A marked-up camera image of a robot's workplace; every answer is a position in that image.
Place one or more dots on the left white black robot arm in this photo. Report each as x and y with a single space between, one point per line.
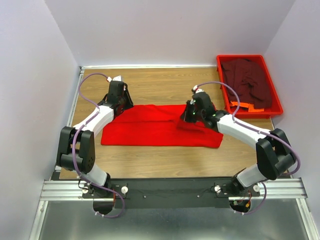
76 148

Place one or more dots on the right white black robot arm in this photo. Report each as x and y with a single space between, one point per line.
274 155

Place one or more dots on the orange t shirt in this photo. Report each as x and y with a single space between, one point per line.
249 107

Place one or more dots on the dark maroon t shirt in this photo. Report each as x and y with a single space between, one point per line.
249 84

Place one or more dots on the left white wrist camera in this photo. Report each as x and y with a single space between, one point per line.
118 78

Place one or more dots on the aluminium frame rail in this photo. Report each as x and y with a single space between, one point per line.
276 214

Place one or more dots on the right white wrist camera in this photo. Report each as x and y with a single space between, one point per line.
196 89

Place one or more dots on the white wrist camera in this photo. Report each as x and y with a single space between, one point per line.
196 89
118 78

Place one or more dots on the bright red t shirt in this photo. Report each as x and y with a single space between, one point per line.
158 126

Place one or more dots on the red plastic bin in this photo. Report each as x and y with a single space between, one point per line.
276 107

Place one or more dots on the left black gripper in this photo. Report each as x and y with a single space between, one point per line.
130 103

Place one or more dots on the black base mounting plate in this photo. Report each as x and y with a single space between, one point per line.
169 193

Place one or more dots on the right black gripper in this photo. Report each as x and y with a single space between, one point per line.
185 115

